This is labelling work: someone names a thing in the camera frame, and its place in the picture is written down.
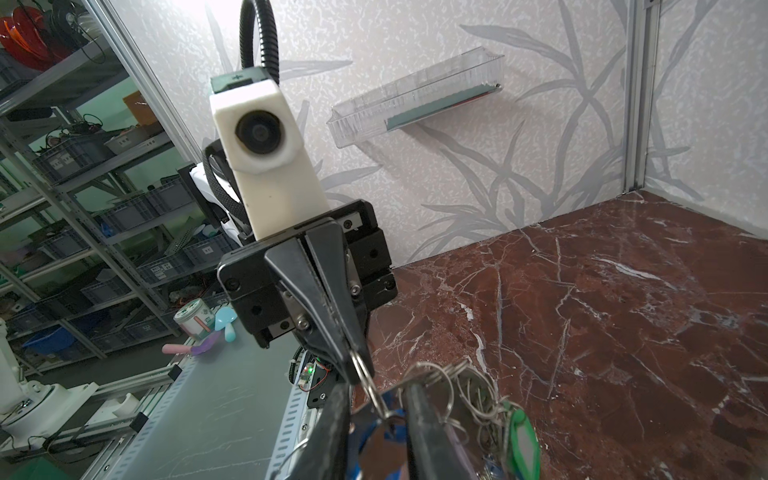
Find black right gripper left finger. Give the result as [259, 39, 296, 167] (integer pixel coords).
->
[288, 384, 351, 480]

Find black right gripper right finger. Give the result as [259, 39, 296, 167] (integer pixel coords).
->
[404, 384, 471, 480]

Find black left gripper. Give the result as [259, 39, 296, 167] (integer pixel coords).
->
[217, 200, 398, 385]

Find steel key ring disc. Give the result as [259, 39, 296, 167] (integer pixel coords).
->
[346, 359, 528, 479]

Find green circuit board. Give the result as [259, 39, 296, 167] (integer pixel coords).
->
[294, 359, 330, 392]

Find green key tag lower right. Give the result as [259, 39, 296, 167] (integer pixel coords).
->
[505, 407, 541, 480]

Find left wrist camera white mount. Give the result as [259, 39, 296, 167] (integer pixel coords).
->
[209, 67, 330, 240]

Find clear plastic wall tray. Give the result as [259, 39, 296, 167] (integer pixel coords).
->
[327, 47, 504, 149]

